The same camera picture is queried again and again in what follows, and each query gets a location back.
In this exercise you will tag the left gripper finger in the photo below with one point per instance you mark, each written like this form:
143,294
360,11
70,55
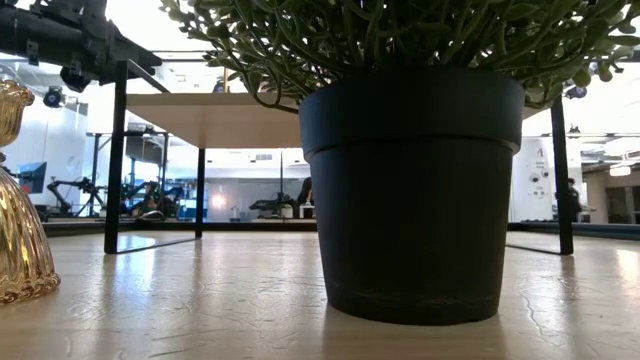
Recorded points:
137,55

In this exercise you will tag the amber glass candle holder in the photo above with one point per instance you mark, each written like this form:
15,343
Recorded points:
20,240

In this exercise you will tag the black background robot arm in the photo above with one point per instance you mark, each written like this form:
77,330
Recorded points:
75,186
272,206

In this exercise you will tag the wooden riser shelf black legs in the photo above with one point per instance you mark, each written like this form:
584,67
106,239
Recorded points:
215,117

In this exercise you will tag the blue background monitor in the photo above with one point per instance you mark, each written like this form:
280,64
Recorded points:
32,176

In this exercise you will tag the background robot with green lights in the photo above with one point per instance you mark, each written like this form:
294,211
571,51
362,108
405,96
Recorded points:
150,202

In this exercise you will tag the artificial plant in black pot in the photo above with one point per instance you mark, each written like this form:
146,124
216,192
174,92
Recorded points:
410,200

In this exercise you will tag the person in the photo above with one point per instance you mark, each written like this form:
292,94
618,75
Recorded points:
573,200

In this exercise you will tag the ceiling lamp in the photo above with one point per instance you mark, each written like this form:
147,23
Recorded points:
620,170

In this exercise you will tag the black background frame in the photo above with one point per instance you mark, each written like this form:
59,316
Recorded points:
95,170

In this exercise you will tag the black metal table frame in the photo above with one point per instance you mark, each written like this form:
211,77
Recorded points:
240,226

